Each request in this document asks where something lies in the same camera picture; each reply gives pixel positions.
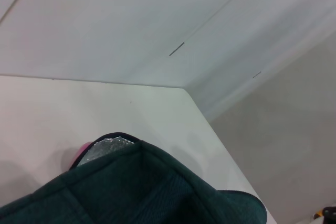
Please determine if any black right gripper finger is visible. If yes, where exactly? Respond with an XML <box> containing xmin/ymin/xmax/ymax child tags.
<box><xmin>323</xmin><ymin>206</ymin><xmax>336</xmax><ymax>224</ymax></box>

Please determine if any dark teal insulated lunch bag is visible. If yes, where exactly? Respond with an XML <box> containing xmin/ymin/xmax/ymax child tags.
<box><xmin>0</xmin><ymin>131</ymin><xmax>268</xmax><ymax>224</ymax></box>

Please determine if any pink toy peach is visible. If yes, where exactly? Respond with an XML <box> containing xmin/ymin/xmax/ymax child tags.
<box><xmin>68</xmin><ymin>142</ymin><xmax>92</xmax><ymax>169</ymax></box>

